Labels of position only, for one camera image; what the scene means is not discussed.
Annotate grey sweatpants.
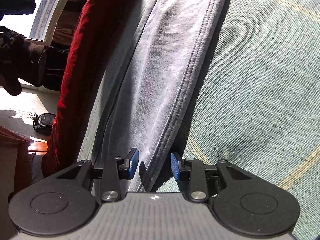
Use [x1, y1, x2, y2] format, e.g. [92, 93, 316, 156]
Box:
[79, 0, 226, 191]

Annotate black backpack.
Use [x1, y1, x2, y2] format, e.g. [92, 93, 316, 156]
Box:
[29, 113, 56, 136]

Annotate green plaid bed blanket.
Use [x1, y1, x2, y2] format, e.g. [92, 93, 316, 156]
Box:
[150, 0, 319, 239]

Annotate brown wooden headboard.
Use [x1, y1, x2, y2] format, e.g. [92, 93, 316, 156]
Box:
[1, 126, 47, 204]

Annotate person in dark hoodie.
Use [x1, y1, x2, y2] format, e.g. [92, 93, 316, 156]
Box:
[1, 26, 69, 96]

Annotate red duvet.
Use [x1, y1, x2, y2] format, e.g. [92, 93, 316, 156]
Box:
[41, 0, 138, 177]

